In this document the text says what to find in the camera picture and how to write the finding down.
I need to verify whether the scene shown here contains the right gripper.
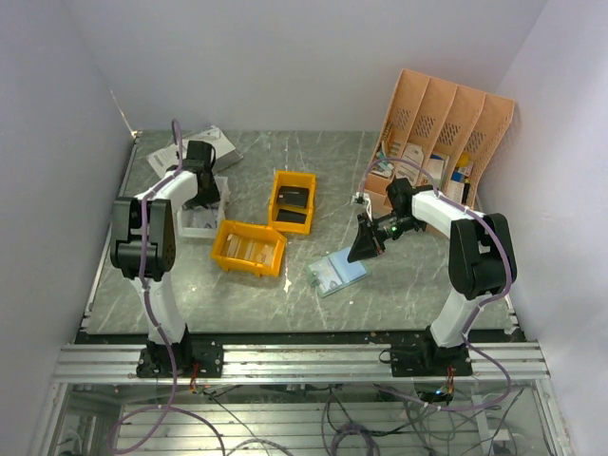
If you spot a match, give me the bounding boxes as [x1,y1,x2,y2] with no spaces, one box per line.
[348,212,424,263]

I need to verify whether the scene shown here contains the white bin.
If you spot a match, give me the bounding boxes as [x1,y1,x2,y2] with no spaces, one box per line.
[176,177,230,239]

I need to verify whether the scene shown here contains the yellow bin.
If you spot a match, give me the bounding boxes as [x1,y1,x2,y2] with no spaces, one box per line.
[268,171,317,236]
[211,219,287,277]

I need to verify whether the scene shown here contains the black cards stack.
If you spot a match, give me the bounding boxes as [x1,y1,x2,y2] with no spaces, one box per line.
[275,185,310,224]

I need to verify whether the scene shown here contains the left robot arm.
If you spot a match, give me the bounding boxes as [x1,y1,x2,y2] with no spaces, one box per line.
[110,141,220,377]

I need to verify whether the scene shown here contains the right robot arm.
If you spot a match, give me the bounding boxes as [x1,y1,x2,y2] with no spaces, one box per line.
[348,179,517,376]

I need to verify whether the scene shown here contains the silver VIP cards stack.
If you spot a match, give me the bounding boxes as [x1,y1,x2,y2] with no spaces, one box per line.
[184,208,221,230]

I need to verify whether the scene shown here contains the gold cards stack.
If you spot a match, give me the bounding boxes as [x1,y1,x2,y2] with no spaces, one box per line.
[222,234,275,267]

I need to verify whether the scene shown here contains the grey white booklet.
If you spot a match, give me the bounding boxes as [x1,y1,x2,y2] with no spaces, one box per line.
[146,125,242,177]

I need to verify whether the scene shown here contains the white oval paint palette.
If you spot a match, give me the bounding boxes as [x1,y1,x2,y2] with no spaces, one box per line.
[402,142,424,175]

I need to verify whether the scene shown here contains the red white box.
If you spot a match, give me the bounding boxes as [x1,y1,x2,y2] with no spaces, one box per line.
[427,154,448,187]

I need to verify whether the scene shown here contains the blue white box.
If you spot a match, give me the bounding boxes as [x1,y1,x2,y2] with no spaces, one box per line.
[446,161,474,204]

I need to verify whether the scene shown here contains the orange file organizer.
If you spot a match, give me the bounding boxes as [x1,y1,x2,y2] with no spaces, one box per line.
[364,69,516,216]

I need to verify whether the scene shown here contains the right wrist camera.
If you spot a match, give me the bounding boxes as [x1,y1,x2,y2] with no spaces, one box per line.
[351,192,373,219]

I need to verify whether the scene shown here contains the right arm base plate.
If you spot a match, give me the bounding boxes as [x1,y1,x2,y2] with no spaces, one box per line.
[378,331,472,377]

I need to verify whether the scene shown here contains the aluminium rail frame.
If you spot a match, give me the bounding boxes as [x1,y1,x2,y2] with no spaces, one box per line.
[32,342,574,455]

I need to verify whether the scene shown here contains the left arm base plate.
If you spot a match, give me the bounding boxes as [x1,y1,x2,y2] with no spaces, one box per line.
[136,330,224,378]

